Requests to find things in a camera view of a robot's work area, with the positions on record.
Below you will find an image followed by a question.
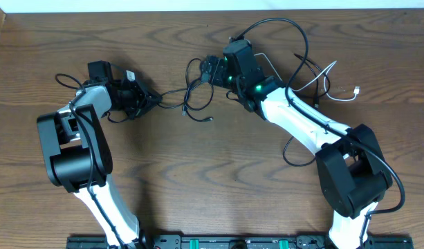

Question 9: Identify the black USB cable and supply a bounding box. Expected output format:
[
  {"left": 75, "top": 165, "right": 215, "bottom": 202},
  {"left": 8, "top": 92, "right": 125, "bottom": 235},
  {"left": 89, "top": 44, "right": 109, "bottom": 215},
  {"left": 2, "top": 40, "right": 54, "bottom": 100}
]
[{"left": 282, "top": 53, "right": 332, "bottom": 167}]

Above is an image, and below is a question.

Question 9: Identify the white cable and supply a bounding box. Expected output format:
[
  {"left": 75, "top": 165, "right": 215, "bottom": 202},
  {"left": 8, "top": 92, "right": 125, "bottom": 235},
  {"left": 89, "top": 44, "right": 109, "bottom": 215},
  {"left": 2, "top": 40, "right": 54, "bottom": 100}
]
[{"left": 253, "top": 52, "right": 361, "bottom": 103}]

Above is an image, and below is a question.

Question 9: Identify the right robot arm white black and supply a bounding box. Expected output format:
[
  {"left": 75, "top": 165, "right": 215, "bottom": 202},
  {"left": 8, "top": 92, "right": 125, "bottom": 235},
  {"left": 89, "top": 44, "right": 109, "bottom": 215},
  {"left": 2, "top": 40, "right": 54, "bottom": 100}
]
[{"left": 200, "top": 39, "right": 393, "bottom": 248}]

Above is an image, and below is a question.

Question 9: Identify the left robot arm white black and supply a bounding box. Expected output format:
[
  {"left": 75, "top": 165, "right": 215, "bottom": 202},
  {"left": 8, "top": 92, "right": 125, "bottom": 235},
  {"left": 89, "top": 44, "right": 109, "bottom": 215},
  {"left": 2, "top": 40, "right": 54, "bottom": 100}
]
[{"left": 37, "top": 60, "right": 162, "bottom": 248}]

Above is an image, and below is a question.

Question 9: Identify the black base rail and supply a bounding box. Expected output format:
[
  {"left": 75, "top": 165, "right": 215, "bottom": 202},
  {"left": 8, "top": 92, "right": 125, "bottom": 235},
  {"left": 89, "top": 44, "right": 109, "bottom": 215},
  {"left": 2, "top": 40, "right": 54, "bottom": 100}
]
[{"left": 66, "top": 234, "right": 415, "bottom": 249}]

